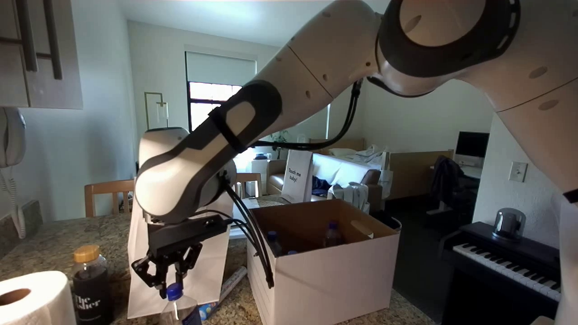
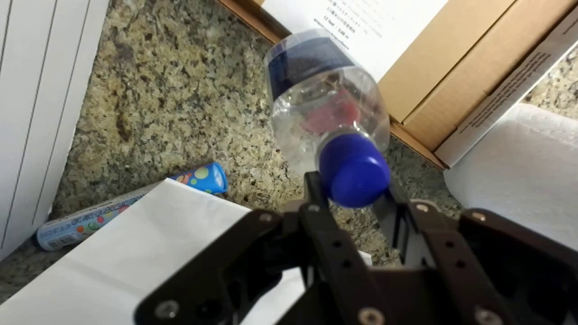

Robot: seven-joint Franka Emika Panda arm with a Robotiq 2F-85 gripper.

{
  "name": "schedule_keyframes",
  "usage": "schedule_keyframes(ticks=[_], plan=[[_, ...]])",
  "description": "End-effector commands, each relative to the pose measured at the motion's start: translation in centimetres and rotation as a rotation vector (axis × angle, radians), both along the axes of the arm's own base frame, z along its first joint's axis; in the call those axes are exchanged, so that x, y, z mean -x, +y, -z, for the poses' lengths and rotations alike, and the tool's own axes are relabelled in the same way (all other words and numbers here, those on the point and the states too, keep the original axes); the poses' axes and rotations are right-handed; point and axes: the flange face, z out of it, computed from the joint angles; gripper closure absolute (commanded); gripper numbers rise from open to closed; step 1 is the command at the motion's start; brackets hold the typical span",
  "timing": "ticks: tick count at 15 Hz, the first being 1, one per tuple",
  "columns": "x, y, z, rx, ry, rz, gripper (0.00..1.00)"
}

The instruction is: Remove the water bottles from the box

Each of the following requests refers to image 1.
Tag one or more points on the wooden wall cabinet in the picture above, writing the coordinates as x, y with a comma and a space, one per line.
66, 54

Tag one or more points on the white paper bag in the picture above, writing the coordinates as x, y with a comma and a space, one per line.
211, 271

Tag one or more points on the dark jar yellow lid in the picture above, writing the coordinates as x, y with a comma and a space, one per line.
91, 289

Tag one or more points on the large brown cardboard box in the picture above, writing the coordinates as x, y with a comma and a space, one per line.
416, 173

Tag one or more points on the blue white flat package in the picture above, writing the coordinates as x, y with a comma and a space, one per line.
236, 282

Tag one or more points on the metal clothes rack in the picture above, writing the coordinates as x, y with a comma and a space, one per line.
147, 114

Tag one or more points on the black digital piano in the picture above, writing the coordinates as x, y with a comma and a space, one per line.
512, 253

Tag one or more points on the white roller blind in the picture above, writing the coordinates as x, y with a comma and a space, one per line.
218, 68

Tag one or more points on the wooden chair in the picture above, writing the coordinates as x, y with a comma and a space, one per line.
250, 177
109, 186

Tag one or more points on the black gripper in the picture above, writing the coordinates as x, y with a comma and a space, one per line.
182, 235

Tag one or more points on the clear water bottle blue cap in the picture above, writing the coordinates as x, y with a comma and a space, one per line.
274, 240
332, 233
174, 292

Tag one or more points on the metal kettle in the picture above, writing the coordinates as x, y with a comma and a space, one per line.
509, 222

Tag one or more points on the black computer monitor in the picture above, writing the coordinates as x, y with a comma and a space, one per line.
472, 144

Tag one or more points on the white light switch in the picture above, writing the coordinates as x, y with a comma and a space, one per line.
519, 171

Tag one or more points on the white cardboard box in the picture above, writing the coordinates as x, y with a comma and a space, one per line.
332, 282

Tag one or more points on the black office chair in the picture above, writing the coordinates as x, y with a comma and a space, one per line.
453, 180

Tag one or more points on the grey wall dispenser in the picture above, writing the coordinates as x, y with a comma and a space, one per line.
12, 135

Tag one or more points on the black framed window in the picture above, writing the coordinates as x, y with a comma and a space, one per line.
209, 92

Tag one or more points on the white bin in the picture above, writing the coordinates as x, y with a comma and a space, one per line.
261, 171

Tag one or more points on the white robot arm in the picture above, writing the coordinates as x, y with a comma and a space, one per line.
313, 65

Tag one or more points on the white bedding pile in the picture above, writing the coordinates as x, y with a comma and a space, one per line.
362, 180

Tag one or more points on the white paper towel roll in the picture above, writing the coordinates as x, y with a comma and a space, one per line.
43, 300

